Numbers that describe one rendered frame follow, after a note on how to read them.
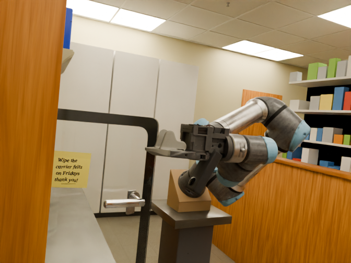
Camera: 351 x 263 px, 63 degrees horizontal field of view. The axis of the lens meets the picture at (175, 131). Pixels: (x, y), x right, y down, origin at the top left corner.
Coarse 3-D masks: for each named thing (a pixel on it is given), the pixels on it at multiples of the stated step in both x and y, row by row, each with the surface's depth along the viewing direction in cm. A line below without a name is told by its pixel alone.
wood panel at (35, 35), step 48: (0, 0) 46; (48, 0) 48; (0, 48) 46; (48, 48) 49; (0, 96) 47; (48, 96) 50; (0, 144) 47; (48, 144) 50; (0, 192) 48; (48, 192) 51; (0, 240) 48
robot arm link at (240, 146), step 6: (234, 138) 72; (240, 138) 73; (234, 144) 71; (240, 144) 72; (246, 144) 73; (234, 150) 71; (240, 150) 72; (246, 150) 73; (234, 156) 72; (240, 156) 72; (234, 162) 75
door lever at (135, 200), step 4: (136, 192) 68; (132, 196) 67; (136, 196) 66; (104, 200) 60; (108, 200) 60; (112, 200) 61; (116, 200) 61; (120, 200) 61; (124, 200) 62; (128, 200) 62; (132, 200) 62; (136, 200) 63; (140, 200) 63; (144, 200) 64; (104, 204) 60; (108, 204) 60; (112, 204) 60; (116, 204) 61; (120, 204) 61; (124, 204) 62; (128, 204) 62; (132, 204) 62; (136, 204) 63; (140, 204) 63; (144, 204) 63
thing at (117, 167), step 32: (64, 128) 59; (96, 128) 62; (128, 128) 66; (96, 160) 63; (128, 160) 66; (64, 192) 60; (96, 192) 64; (128, 192) 67; (64, 224) 61; (96, 224) 64; (128, 224) 68; (64, 256) 62; (96, 256) 65; (128, 256) 68
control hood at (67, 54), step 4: (64, 52) 57; (68, 52) 58; (72, 52) 58; (64, 56) 58; (68, 56) 58; (72, 56) 59; (64, 60) 58; (68, 60) 61; (64, 64) 63; (64, 68) 74
